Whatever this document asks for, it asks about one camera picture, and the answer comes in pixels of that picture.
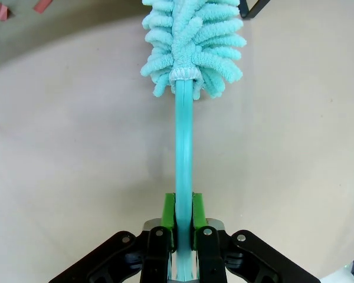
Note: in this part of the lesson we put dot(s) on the red paper scrap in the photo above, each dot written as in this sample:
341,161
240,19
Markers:
0,11
43,6

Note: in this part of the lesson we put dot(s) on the teal chenille duster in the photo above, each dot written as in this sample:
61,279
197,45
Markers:
183,147

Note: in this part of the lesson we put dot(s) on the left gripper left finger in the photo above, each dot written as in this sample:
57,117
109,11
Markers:
157,250

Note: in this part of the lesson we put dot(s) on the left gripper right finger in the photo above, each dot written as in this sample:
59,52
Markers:
209,250

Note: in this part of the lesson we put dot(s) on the wooden shelf black metal frame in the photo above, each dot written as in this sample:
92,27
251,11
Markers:
253,11

